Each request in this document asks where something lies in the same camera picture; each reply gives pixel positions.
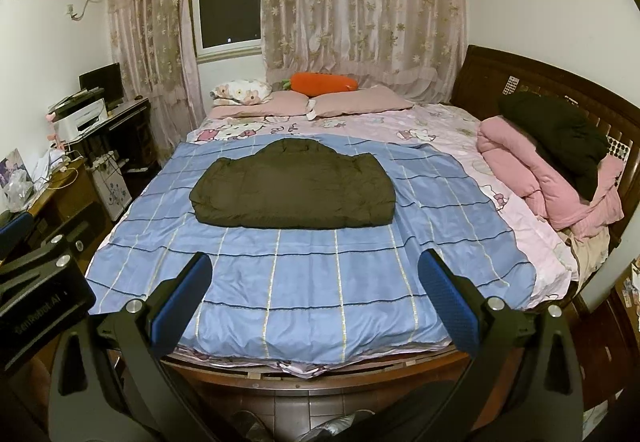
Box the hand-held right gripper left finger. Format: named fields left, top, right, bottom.
left=47, top=252, right=221, bottom=442

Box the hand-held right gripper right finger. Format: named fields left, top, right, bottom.
left=419, top=249, right=586, bottom=442

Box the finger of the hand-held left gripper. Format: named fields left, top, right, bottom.
left=0, top=234, right=77, bottom=303

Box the olive green puffer jacket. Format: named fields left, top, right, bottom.
left=189, top=138, right=397, bottom=229

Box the blue chair seat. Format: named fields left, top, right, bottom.
left=0, top=212, right=35, bottom=259

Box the light wooden desk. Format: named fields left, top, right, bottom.
left=0, top=159, right=113, bottom=273

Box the white floral panel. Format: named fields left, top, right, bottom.
left=91, top=154, right=135, bottom=223

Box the small picture print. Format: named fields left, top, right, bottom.
left=0, top=148, right=32, bottom=188

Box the blue checked blanket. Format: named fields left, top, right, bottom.
left=85, top=134, right=537, bottom=365

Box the white printer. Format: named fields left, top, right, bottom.
left=52, top=89, right=108, bottom=140

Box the person's grey shoe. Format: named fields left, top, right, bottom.
left=295, top=417, right=373, bottom=442
left=227, top=409, right=283, bottom=442

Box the beige cloth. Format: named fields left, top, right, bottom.
left=560, top=222, right=611, bottom=283

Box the dark computer desk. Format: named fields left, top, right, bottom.
left=70, top=97, right=153, bottom=183

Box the pink quilt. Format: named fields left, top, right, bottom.
left=476, top=117, right=626, bottom=230

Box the dark wooden nightstand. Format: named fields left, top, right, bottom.
left=570, top=292, right=640, bottom=403

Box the pink cartoon bedsheet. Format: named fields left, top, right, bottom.
left=187, top=103, right=581, bottom=310

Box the black computer monitor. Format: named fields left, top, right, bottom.
left=78, top=63, right=123, bottom=105

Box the black garment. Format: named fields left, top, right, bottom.
left=497, top=91, right=610, bottom=202

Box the pink pillow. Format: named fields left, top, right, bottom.
left=310, top=84, right=416, bottom=118
left=207, top=91, right=311, bottom=119

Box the white floral pillow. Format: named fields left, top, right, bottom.
left=210, top=78, right=273, bottom=107

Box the pink floral lace curtain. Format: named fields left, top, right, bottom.
left=102, top=0, right=206, bottom=153
left=260, top=0, right=476, bottom=90

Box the dark wooden bed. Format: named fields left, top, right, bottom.
left=115, top=44, right=640, bottom=388

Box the orange carrot plush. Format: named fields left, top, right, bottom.
left=281, top=72, right=360, bottom=98

